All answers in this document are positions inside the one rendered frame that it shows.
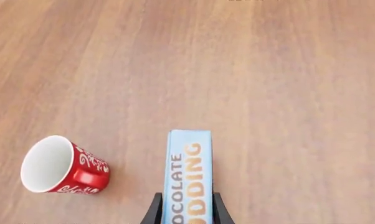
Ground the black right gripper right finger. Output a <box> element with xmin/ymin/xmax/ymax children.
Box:
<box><xmin>212</xmin><ymin>192</ymin><xmax>236</xmax><ymax>224</ymax></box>

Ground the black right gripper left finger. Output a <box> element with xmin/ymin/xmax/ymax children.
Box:
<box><xmin>140</xmin><ymin>192</ymin><xmax>163</xmax><ymax>224</ymax></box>

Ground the blue chocolate pudding box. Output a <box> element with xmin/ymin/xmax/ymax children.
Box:
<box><xmin>160</xmin><ymin>129</ymin><xmax>215</xmax><ymax>224</ymax></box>

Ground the red patterned mug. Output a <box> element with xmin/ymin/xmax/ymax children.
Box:
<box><xmin>20</xmin><ymin>134</ymin><xmax>110</xmax><ymax>195</ymax></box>

